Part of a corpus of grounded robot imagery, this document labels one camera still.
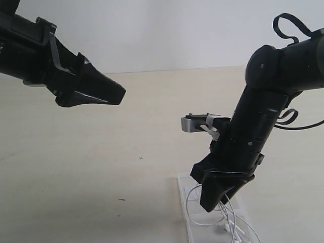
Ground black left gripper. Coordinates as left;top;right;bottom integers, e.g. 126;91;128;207
1;12;126;107

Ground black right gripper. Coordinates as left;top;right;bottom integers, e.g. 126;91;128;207
190;117;265;213

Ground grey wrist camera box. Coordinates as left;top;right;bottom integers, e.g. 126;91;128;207
181;113;224;133

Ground clear plastic storage box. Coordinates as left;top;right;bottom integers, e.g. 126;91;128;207
176;172;259;243

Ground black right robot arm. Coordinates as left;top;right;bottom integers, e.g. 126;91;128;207
191;30;323;212

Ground white wired earphones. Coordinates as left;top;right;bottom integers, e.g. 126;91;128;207
186;183;263;243

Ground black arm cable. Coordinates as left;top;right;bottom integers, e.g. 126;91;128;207
272;12;324;131

